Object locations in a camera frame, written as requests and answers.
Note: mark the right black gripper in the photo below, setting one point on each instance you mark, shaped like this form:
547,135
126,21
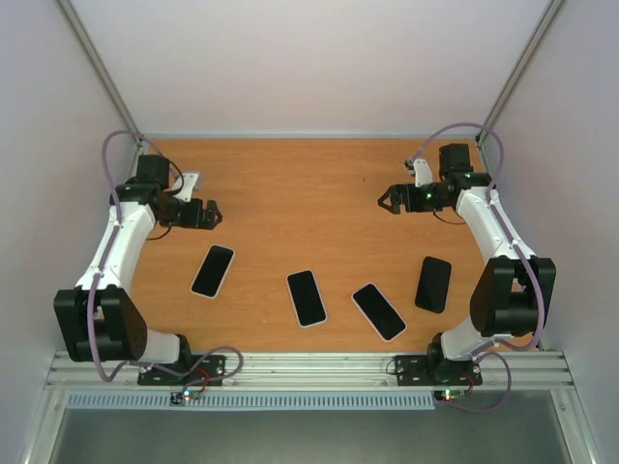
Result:
400,198

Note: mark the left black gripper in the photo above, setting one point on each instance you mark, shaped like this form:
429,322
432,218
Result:
195,219

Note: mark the white phone case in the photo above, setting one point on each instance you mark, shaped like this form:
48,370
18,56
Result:
194,290

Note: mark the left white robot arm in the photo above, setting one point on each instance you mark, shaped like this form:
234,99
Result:
98,320

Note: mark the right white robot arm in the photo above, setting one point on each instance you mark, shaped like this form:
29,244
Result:
512,296

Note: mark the phone in black case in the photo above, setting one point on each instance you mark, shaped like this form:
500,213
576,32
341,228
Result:
433,285

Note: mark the phone in pink case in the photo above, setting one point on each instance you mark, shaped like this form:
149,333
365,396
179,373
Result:
379,312

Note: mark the phone in white case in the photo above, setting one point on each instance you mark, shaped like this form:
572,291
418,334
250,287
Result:
306,299

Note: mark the left circuit board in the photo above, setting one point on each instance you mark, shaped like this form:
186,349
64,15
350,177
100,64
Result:
185,397

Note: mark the circuit board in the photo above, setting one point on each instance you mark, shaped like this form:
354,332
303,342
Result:
450,394
185,397

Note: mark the right circuit board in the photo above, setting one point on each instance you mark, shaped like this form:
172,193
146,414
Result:
450,394

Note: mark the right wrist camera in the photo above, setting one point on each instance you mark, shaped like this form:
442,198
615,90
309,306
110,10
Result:
419,169

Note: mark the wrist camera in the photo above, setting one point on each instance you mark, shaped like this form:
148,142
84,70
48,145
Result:
186,184
419,169

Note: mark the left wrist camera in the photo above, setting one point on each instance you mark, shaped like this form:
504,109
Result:
186,184

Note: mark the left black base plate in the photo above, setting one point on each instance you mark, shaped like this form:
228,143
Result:
180,374

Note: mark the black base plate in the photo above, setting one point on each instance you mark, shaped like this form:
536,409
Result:
420,371
180,374

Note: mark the aluminium front rail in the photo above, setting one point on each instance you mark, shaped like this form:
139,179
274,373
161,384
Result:
532,371

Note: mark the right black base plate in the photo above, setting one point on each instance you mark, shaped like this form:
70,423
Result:
420,371

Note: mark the grey slotted cable duct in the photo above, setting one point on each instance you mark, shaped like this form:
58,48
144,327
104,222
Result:
254,401

